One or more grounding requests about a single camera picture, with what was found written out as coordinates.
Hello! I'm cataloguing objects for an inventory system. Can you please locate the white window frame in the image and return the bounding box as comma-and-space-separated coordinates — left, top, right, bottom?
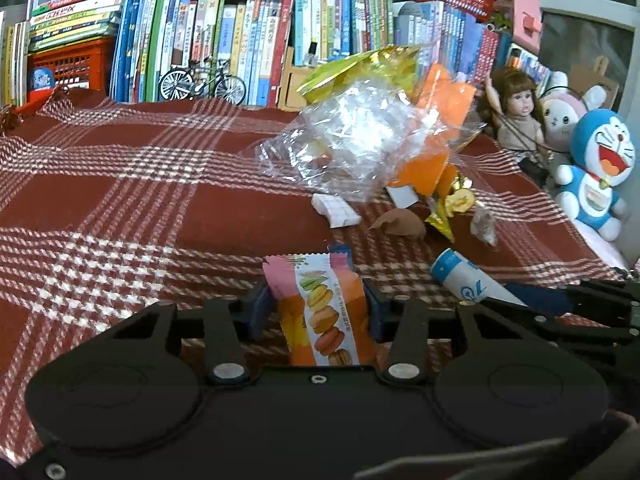
537, 0, 640, 126

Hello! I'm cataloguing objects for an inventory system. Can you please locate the gold foil wrapper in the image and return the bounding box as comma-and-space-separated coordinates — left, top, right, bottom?
425, 172, 476, 242

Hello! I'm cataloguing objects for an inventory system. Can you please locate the brown-haired doll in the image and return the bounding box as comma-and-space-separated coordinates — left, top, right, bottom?
482, 67, 551, 186

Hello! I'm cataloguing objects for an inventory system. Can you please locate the brown eggshell piece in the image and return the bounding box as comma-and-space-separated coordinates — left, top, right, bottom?
370, 208, 427, 240

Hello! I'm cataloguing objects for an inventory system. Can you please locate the row of yellow-spined books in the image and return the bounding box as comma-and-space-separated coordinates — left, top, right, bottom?
0, 20, 31, 108

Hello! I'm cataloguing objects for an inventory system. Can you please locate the small white card piece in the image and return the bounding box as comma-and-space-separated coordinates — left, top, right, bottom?
387, 185, 418, 208

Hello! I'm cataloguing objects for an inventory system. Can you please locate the pink orange macaron snack packet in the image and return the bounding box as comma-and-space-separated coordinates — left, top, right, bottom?
263, 245, 377, 367

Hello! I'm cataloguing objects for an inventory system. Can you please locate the crumpled white paper scrap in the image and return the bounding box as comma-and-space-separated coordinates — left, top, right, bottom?
311, 194, 362, 228

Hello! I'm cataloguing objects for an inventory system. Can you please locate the pink house-shaped box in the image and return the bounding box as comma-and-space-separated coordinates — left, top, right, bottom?
492, 0, 543, 56

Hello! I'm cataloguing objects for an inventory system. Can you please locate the blue cat figure toy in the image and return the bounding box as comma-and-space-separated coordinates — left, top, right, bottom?
555, 109, 637, 242

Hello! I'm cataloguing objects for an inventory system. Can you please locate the blue and white tube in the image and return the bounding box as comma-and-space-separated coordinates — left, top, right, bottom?
431, 248, 528, 307

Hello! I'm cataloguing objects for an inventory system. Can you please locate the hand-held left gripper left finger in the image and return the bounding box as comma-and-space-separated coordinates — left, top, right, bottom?
107, 279, 275, 387

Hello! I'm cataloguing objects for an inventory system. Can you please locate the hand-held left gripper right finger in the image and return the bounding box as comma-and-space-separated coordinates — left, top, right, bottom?
362, 277, 548, 387

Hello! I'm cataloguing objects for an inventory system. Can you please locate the orange paper box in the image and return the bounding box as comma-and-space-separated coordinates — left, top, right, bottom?
395, 62, 478, 198

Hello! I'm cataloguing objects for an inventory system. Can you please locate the red basket with blue sticker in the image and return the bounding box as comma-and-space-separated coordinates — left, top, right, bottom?
27, 37, 116, 106

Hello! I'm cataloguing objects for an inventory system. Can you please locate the brown cardboard piece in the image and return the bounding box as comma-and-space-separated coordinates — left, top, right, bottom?
570, 55, 621, 111

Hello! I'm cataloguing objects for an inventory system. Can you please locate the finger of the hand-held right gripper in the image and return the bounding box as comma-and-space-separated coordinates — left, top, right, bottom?
480, 299, 640, 357
502, 279, 640, 322

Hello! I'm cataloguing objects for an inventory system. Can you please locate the stack of flat books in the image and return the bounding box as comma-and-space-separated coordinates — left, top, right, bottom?
27, 0, 126, 53

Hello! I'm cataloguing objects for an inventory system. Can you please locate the small crumpled clear wrapper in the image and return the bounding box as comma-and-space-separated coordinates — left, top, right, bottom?
470, 208, 499, 247

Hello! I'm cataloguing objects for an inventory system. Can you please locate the row of colourful upright books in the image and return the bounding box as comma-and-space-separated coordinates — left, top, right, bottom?
110, 0, 551, 108

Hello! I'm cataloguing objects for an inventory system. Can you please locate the yellow gold foil bag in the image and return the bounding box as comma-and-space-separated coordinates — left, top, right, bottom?
296, 45, 423, 106

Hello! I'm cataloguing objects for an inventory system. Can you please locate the clear plastic bag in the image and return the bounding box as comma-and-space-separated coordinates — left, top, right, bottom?
240, 77, 488, 203

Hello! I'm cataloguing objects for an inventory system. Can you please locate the pink white bunny plush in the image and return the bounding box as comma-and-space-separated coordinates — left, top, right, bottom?
540, 71, 608, 156

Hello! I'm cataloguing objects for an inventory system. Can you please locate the miniature black bicycle model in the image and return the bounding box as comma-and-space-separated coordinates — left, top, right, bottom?
158, 56, 247, 106

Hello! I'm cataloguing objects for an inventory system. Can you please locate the red white plaid blanket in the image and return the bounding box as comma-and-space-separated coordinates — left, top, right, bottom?
0, 87, 626, 461

